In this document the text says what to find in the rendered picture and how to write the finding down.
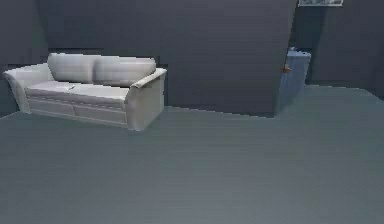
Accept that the white sofa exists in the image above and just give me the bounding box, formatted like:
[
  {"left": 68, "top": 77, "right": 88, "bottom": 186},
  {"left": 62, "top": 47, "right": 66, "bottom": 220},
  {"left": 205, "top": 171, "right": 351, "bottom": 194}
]
[{"left": 2, "top": 52, "right": 168, "bottom": 132}]

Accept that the blue cabinet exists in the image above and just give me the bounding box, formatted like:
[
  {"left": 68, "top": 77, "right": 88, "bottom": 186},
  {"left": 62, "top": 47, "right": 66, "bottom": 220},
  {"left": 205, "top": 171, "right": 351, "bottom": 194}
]
[{"left": 274, "top": 49, "right": 312, "bottom": 116}]

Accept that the framed wall picture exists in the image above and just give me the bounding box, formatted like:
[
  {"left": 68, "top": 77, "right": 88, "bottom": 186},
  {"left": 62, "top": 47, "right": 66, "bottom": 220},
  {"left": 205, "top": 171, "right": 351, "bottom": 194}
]
[{"left": 297, "top": 0, "right": 344, "bottom": 8}]

